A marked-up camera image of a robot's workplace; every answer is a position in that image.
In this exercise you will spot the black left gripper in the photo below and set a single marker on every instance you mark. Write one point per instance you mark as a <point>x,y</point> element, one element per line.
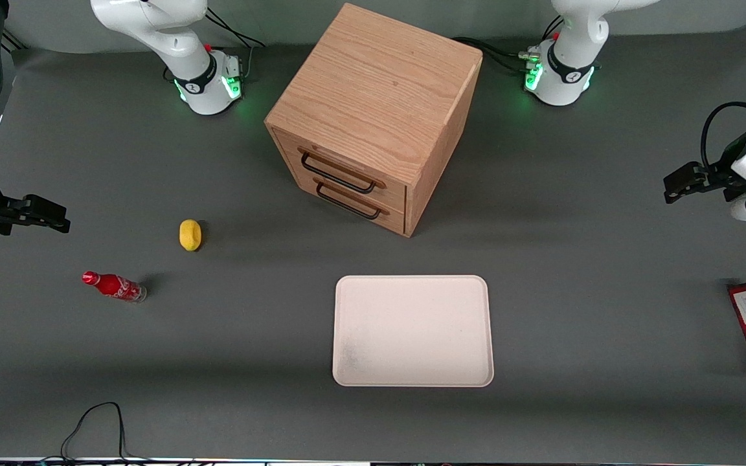
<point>721,176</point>

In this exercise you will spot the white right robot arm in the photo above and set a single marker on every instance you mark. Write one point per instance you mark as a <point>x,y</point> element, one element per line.
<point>198,71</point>

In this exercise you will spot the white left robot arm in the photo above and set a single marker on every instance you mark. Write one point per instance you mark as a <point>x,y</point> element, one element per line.
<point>567,65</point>

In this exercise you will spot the cream rectangular tray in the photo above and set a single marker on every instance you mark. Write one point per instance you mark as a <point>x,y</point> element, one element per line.
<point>412,330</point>

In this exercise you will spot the red cola bottle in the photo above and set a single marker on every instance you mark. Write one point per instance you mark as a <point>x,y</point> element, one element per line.
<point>114,285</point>

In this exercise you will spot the yellow lemon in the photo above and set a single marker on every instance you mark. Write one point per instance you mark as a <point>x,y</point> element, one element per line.
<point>190,234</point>

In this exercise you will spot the wooden drawer front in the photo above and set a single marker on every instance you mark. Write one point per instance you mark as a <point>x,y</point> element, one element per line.
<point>347,162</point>
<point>386,217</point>

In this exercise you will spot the wooden two-drawer cabinet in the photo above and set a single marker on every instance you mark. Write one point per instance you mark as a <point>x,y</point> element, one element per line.
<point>373,84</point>

